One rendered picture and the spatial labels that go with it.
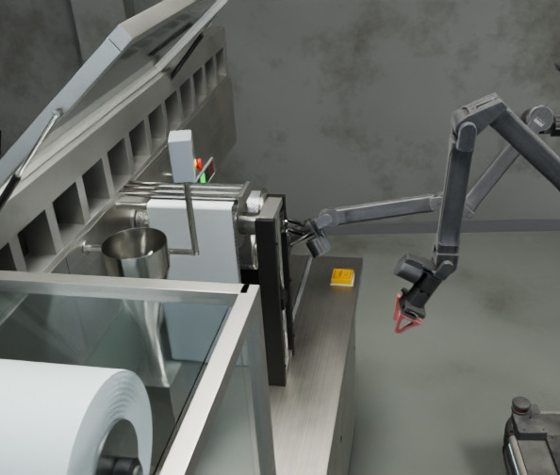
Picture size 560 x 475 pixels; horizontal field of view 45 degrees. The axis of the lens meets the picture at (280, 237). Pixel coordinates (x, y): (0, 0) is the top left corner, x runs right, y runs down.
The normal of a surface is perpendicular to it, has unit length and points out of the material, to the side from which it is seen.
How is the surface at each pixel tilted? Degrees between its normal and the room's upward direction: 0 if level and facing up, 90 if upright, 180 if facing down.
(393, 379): 0
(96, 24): 90
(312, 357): 0
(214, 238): 90
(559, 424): 0
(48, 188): 90
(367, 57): 90
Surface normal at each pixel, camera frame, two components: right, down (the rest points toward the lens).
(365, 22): -0.07, 0.48
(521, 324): -0.06, -0.87
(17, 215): 0.98, 0.04
